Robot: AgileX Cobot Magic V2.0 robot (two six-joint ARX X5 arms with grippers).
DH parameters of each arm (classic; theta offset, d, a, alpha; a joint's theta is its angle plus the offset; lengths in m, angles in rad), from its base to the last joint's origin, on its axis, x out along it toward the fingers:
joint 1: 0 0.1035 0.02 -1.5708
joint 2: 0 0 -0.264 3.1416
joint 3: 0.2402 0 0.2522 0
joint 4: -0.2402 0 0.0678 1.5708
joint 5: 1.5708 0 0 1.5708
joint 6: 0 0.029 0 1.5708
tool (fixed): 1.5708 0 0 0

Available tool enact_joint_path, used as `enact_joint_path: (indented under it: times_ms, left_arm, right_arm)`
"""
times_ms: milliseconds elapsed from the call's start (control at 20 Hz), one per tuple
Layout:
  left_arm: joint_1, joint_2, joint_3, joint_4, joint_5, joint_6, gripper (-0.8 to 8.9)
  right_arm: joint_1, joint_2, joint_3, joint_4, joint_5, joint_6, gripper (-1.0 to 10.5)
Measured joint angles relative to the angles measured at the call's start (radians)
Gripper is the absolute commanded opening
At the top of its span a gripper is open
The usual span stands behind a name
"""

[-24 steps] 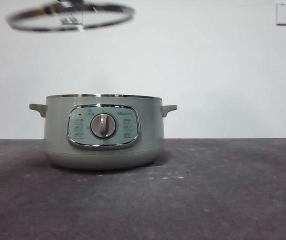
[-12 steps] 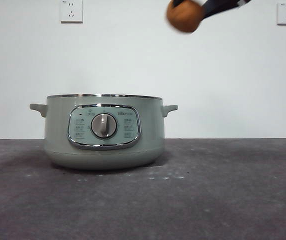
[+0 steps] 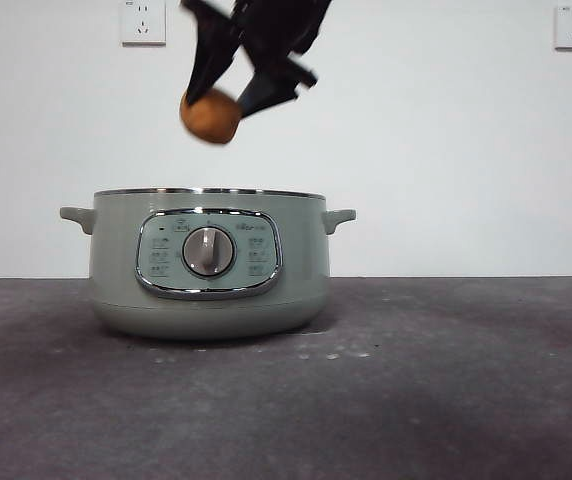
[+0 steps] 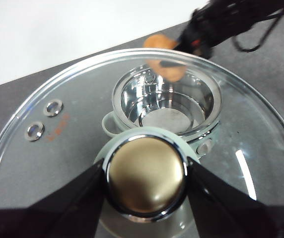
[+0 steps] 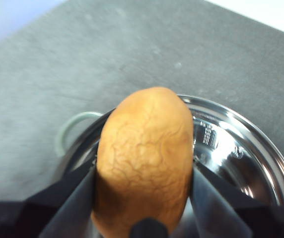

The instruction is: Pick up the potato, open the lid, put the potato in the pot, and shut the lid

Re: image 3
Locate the brown potato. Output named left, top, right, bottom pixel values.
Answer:
left=179, top=87, right=244, bottom=147

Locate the sage green electric pot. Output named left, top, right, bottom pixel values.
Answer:
left=58, top=187, right=357, bottom=343

